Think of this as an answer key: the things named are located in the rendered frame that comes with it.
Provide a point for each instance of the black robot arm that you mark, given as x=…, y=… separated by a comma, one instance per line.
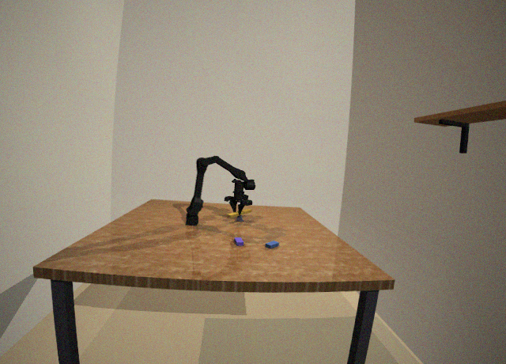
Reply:
x=197, y=203

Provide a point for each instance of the yellow bar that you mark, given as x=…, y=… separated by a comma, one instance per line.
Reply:
x=232, y=215

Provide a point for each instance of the blue rectangular block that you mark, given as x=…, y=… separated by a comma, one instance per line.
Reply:
x=272, y=244

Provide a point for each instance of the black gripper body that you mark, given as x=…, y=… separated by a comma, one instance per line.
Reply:
x=238, y=197

